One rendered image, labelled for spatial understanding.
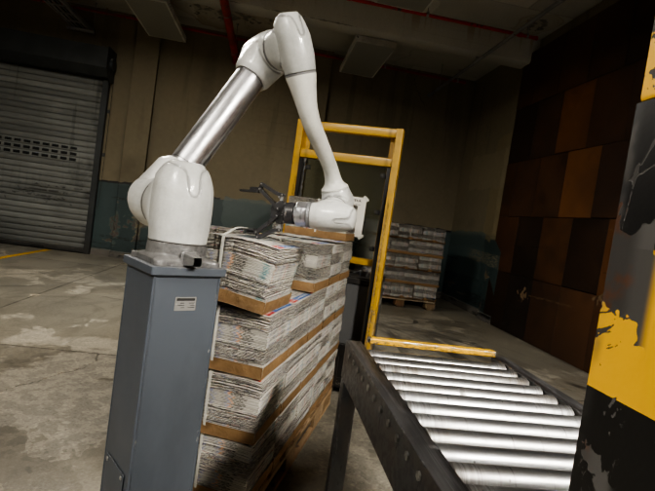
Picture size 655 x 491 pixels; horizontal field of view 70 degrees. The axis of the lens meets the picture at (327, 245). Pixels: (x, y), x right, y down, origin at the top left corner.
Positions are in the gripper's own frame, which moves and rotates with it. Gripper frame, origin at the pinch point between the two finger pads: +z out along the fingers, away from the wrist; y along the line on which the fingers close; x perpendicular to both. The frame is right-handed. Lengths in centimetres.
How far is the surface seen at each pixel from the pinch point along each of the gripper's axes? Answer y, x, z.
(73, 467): 113, 7, 69
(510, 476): 42, -76, -84
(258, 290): 26.5, -13.8, -14.1
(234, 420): 72, -10, -8
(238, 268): 19.9, -13.4, -6.1
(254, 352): 48, -10, -13
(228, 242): 11.6, -12.7, -1.5
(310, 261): 20, 47, -15
